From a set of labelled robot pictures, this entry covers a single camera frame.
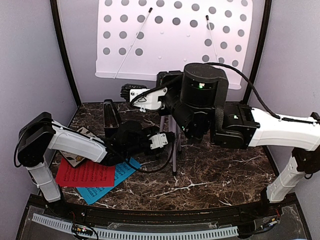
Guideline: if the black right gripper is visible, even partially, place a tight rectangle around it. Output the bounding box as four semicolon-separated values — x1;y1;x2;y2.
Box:
154;69;201;139

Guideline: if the white folding tripod stand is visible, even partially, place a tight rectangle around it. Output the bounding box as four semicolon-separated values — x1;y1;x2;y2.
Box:
159;115;182;177

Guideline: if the white perforated music stand desk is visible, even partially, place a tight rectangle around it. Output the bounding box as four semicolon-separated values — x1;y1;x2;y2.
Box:
95;0;253;90

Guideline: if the red sheet music page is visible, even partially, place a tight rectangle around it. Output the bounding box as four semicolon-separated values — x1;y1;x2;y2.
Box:
55;158;116;188

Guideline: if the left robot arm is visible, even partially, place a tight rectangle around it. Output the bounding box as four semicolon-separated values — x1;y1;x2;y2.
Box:
13;112;176;218

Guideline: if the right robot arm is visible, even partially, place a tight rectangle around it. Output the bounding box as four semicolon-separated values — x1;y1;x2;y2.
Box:
120;62;320;217

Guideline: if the blue sheet music page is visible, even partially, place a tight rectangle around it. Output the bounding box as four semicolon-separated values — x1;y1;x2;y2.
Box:
76;163;136;205

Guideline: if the black metronome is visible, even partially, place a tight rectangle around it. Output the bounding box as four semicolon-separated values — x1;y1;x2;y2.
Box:
103;99;122;138

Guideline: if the floral square ceramic tile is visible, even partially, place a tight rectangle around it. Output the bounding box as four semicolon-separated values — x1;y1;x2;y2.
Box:
56;127;108;168

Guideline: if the grey slotted cable duct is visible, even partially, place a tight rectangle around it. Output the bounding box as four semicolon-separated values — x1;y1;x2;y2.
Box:
31;213;239;240

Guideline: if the black right frame post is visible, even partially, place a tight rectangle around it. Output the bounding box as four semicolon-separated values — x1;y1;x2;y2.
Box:
242;0;273;103

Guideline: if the black frame post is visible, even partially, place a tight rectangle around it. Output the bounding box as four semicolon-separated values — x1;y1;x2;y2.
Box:
242;0;273;103
49;0;82;108

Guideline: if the black left frame post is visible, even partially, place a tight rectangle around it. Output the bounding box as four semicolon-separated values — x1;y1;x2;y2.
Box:
49;0;82;108

